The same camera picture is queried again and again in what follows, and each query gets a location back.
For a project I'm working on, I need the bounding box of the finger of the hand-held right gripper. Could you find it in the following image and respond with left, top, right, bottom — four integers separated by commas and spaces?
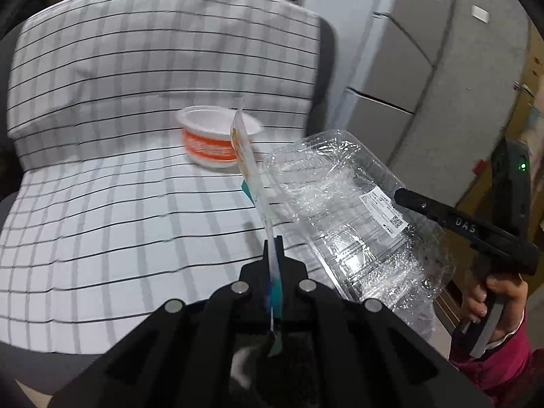
393, 187, 541, 275

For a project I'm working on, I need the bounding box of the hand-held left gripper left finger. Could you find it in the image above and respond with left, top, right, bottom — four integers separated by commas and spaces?
47, 240, 273, 408

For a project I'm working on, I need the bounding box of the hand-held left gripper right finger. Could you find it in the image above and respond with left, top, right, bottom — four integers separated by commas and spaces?
276, 236, 494, 408

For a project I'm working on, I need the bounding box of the clear plastic tray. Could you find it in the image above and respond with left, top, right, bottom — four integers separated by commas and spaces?
260, 130, 456, 345

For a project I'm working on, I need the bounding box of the clear yellow-printed plastic wrapper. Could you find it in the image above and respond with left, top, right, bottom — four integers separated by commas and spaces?
229, 108, 285, 358

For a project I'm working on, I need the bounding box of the person's right hand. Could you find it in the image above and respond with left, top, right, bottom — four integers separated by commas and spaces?
462, 275, 528, 337

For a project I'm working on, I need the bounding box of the orange and white paper bowl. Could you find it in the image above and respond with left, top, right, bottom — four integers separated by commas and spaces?
176, 105, 263, 171

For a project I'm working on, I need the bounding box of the grey cabinet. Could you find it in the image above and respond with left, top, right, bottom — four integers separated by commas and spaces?
331, 0, 528, 179

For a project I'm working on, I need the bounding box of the grey chair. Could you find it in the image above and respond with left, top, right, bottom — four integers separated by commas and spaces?
0, 19, 337, 396

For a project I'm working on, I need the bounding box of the white black-checked cloth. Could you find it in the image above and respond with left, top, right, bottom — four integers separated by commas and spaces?
0, 0, 341, 355

